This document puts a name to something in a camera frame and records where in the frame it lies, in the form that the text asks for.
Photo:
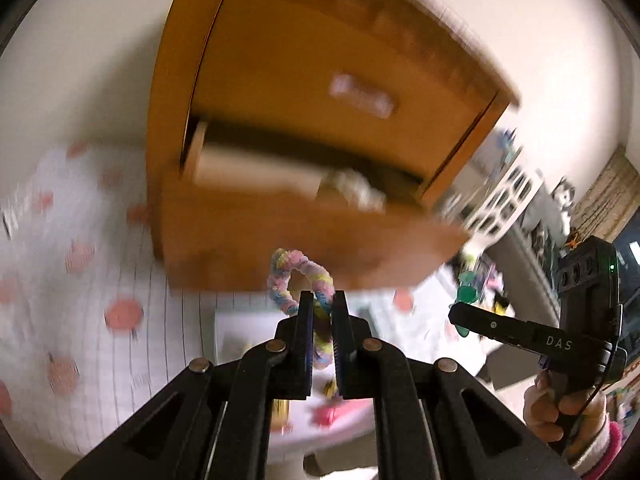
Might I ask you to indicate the black and white plush toy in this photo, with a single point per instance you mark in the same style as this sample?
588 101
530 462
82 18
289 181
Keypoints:
564 202

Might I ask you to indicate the small yellow item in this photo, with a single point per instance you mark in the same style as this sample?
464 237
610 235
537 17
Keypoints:
281 415

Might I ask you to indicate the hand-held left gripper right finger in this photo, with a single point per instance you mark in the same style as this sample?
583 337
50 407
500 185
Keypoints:
341 340

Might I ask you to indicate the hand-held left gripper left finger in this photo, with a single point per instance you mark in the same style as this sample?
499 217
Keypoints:
306 340

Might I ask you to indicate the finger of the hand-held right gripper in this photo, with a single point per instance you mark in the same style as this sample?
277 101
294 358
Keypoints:
480 322

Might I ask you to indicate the wooden closed drawer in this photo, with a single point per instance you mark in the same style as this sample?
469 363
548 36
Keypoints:
280 60

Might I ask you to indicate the pink hair roller clip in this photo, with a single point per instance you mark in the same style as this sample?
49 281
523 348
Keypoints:
327 415

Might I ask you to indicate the wooden drawer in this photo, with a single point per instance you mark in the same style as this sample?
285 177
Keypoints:
280 245
280 60

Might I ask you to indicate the white drawer pull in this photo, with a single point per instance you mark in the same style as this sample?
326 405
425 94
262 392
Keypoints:
363 96

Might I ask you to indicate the person's right hand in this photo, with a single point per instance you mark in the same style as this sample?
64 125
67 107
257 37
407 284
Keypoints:
542 417

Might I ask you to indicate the person's right forearm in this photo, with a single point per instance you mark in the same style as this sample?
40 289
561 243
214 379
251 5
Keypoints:
600 452

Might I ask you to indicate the wooden drawer cabinet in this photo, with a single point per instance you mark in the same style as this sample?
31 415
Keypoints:
175 85

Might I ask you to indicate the orange print grid tablecloth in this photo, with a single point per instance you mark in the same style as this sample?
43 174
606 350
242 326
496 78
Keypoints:
75 280

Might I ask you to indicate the grey side table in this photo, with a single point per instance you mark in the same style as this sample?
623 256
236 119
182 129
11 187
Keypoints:
525 265

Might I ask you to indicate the white organiser shelf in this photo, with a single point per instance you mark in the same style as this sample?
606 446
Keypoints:
505 200

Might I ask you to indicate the white tray with green rim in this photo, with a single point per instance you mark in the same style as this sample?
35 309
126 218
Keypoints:
240 320

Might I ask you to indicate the white fuzzy item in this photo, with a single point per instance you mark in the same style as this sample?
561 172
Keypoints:
352 187

